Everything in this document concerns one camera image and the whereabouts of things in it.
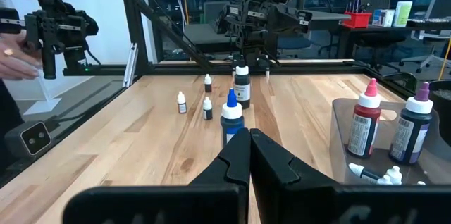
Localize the large blue food colouring bottle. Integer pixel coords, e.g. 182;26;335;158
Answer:
220;87;245;147

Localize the large red food colouring bottle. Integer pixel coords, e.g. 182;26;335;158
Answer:
347;77;383;159

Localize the large black food colouring bottle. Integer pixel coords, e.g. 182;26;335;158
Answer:
233;60;252;110

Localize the black leader arm handle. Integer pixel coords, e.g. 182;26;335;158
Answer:
0;0;100;80

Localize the white and blue box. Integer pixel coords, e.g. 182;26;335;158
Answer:
371;8;395;27

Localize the silver aluminium bar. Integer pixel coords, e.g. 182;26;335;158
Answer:
122;42;139;88

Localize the grey translucent plastic bin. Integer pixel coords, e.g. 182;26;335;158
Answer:
329;97;451;186

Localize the grey table-level camera box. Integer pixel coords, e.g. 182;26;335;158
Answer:
4;120;54;158

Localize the large purple food colouring bottle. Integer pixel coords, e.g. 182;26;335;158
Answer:
388;82;434;166

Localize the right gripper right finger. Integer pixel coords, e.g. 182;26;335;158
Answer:
250;127;451;224

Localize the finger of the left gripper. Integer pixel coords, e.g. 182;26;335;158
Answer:
225;0;260;47
259;4;313;42

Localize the open laptop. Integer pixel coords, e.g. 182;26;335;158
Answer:
424;0;451;20

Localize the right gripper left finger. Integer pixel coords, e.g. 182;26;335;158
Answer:
62;127;252;224

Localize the white plastic stand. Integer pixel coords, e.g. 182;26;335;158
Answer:
23;72;63;116

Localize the person's hand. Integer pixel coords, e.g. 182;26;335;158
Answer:
0;30;43;81

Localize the green and white box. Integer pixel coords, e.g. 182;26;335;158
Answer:
393;1;414;27

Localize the red tool holder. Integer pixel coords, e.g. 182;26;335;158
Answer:
340;0;373;30

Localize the small white ball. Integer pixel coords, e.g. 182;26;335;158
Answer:
202;97;214;121

